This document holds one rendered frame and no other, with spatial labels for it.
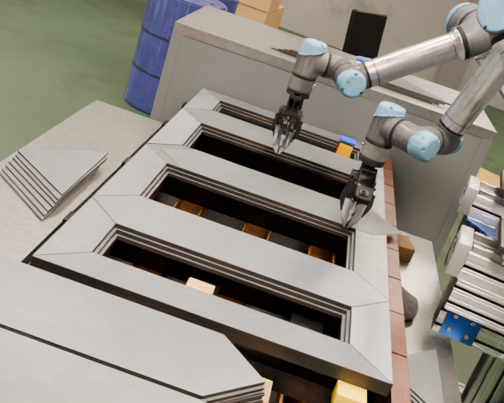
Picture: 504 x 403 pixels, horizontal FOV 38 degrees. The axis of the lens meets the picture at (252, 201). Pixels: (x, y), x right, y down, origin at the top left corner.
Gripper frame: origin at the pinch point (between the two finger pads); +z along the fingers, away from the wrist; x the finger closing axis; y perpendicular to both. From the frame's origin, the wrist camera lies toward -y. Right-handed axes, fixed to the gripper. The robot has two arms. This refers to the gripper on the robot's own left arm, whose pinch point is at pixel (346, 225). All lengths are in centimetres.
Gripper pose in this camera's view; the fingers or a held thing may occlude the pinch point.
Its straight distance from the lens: 204.4
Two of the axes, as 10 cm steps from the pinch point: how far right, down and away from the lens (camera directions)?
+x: -9.4, -3.3, 0.3
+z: -2.9, 8.8, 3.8
